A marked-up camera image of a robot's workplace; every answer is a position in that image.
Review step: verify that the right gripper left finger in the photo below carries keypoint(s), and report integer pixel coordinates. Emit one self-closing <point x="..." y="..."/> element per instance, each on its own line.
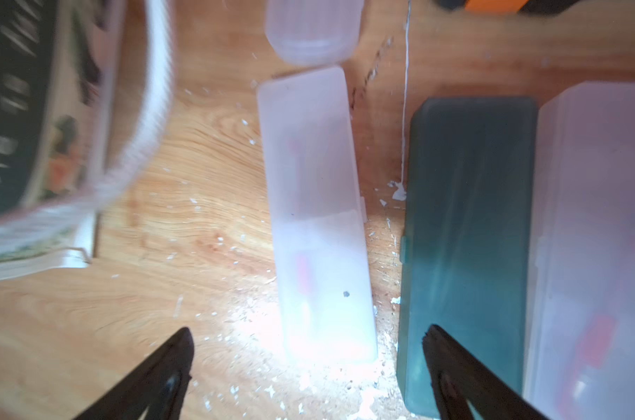
<point x="155" y="389"/>

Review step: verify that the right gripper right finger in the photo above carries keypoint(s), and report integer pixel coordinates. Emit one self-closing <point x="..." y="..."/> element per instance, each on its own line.
<point x="463" y="386"/>

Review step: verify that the dark green pencil case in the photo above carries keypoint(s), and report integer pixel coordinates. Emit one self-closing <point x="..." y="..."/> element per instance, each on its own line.
<point x="465" y="246"/>

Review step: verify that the translucent plastic pencil box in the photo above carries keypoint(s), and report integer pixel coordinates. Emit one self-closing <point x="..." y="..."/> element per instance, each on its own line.
<point x="580" y="356"/>

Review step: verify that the white canvas tote bag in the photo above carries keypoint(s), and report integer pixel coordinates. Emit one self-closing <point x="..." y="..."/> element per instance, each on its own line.
<point x="58" y="70"/>

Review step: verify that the orange plastic tool case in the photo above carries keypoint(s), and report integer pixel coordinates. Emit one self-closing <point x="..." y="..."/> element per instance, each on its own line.
<point x="507" y="7"/>

